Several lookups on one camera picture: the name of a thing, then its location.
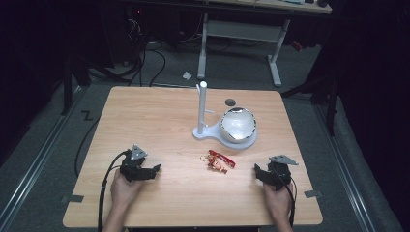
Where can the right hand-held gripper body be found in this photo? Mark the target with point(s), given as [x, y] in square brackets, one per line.
[280, 169]

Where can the person's left hand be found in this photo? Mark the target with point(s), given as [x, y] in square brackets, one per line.
[124, 190]

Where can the grey tape strip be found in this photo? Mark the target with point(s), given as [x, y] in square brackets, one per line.
[312, 194]
[73, 198]

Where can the white stand with pole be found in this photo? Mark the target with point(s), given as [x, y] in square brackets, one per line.
[202, 109]

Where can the metal floor rail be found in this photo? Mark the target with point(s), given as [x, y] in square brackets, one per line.
[30, 170]
[346, 174]

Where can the white paper scrap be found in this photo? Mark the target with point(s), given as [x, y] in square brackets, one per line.
[187, 75]

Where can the white-legged background desk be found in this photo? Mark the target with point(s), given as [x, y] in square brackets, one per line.
[240, 31]

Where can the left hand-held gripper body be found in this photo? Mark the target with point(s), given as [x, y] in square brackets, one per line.
[134, 161]

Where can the white bowl with silver rim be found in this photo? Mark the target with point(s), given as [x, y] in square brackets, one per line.
[238, 125]

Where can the person's right hand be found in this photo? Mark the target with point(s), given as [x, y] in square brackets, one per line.
[278, 201]

